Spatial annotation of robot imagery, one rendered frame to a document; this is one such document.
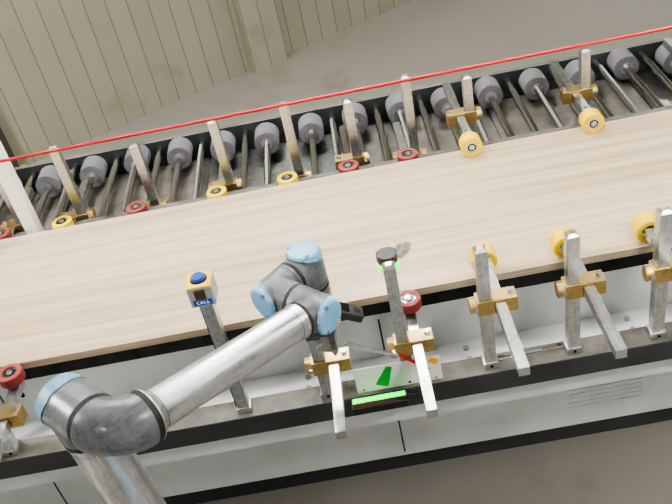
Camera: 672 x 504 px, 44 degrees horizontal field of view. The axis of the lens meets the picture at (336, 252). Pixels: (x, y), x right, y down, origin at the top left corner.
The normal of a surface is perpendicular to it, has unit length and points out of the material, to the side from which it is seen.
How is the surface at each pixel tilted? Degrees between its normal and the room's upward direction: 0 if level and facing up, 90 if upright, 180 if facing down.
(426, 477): 0
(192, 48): 90
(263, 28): 90
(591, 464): 0
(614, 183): 0
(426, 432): 90
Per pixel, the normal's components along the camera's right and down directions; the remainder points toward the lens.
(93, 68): 0.53, 0.44
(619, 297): 0.07, 0.59
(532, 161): -0.18, -0.78
